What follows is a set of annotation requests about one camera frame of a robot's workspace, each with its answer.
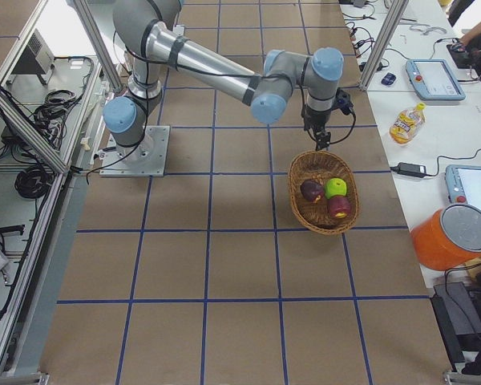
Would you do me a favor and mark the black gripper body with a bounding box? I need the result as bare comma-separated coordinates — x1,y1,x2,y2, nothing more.
301,88,354,136

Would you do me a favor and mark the green apple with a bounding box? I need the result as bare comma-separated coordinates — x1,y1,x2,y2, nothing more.
324,177,347,199

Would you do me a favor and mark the dark purple apple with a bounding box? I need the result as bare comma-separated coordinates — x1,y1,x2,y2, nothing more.
300,180,325,203

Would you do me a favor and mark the red apple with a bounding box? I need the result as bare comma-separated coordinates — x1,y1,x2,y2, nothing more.
327,195,351,219

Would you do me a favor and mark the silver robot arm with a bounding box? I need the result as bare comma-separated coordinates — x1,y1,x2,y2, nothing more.
112,1,355,150

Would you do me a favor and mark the woven wicker basket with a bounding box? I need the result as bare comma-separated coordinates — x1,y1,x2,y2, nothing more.
288,151,359,235

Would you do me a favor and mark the orange juice bottle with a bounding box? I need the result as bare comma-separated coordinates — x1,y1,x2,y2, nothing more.
389,103,426,144

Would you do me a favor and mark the black power adapter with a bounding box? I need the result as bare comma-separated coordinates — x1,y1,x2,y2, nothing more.
390,162,427,178

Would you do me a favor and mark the blue teach pendant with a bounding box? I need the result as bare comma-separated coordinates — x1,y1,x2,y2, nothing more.
405,59,466,101
445,164,481,209

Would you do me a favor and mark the orange round container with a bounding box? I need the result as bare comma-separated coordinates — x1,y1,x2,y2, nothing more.
410,204,481,271

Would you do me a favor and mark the black camera cable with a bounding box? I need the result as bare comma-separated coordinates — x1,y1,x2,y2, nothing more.
327,107,358,147

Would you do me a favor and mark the aluminium frame post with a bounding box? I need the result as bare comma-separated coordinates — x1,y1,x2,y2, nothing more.
358,0,409,91

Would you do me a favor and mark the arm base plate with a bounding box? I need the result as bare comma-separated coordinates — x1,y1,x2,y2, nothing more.
99,125,171,177

